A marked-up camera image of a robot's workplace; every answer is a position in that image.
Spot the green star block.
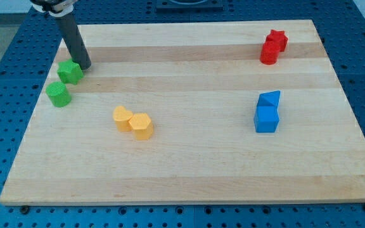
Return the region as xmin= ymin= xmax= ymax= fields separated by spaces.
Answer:
xmin=56 ymin=59 xmax=84 ymax=85

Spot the wooden board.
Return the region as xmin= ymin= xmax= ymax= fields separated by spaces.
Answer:
xmin=0 ymin=20 xmax=365 ymax=206

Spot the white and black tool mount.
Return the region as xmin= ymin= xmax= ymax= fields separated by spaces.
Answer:
xmin=30 ymin=0 xmax=78 ymax=17

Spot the blue cube block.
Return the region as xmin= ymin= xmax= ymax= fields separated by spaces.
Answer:
xmin=253 ymin=106 xmax=279 ymax=133

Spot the blue triangle block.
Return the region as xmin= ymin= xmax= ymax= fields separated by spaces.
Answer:
xmin=257 ymin=91 xmax=281 ymax=108

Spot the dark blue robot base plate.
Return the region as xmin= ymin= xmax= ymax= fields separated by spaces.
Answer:
xmin=155 ymin=0 xmax=224 ymax=11

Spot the red star block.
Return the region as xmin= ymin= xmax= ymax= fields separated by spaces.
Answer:
xmin=266 ymin=30 xmax=288 ymax=52

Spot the yellow heart block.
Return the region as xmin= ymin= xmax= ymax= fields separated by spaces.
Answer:
xmin=112 ymin=106 xmax=134 ymax=132

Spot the red cylinder block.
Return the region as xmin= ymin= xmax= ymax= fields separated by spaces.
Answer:
xmin=259 ymin=41 xmax=281 ymax=65

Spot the yellow hexagon block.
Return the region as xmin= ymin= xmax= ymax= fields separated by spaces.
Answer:
xmin=129 ymin=113 xmax=154 ymax=141

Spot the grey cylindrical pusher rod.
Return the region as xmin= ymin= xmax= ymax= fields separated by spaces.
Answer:
xmin=55 ymin=13 xmax=91 ymax=70

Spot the green cylinder block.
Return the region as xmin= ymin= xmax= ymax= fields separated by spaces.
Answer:
xmin=46 ymin=82 xmax=72 ymax=108

